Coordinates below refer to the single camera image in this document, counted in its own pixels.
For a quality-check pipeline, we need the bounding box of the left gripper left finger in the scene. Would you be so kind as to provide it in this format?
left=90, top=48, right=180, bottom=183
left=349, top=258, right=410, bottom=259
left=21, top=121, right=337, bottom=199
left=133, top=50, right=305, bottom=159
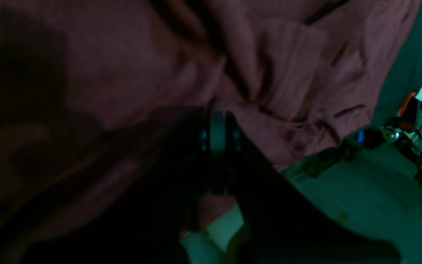
left=21, top=110, right=227, bottom=264

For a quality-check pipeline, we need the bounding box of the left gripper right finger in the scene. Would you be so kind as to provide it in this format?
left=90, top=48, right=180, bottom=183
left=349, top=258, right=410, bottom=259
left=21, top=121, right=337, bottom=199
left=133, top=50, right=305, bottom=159
left=226, top=112, right=401, bottom=264

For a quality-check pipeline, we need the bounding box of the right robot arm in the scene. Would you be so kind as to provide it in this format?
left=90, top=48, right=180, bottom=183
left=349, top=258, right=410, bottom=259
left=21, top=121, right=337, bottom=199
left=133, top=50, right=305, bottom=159
left=300, top=91, right=422, bottom=184

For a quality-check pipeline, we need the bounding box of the red long-sleeve shirt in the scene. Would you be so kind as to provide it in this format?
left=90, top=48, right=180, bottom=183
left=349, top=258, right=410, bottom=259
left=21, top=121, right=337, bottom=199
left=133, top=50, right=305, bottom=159
left=0, top=0, right=422, bottom=264

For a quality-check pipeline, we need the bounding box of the black table cloth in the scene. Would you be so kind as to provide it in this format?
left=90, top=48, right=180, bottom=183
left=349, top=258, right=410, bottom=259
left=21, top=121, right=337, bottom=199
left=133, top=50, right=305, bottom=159
left=371, top=3, right=422, bottom=126

